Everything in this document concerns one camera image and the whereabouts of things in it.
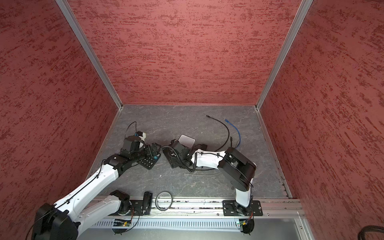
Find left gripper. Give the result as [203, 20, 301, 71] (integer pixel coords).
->
[131, 143, 162, 163]

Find black ethernet cable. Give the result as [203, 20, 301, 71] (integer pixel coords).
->
[182, 114, 238, 176]

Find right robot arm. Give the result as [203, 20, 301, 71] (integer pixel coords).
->
[160, 140, 257, 216]

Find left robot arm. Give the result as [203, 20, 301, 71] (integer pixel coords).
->
[26, 141, 161, 240]

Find black calculator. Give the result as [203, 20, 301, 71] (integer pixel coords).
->
[139, 154, 161, 170]

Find white small network switch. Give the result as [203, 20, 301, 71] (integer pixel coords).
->
[178, 135, 196, 149]

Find aluminium front rail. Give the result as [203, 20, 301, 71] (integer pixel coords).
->
[61, 196, 305, 219]

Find blue ethernet cable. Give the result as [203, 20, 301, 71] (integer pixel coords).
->
[224, 119, 242, 149]

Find black cable ring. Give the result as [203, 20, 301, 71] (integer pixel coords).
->
[154, 191, 174, 212]

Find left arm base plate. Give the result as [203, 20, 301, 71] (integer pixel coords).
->
[109, 200, 143, 217]

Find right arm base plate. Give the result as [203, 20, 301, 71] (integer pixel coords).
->
[222, 200, 263, 217]

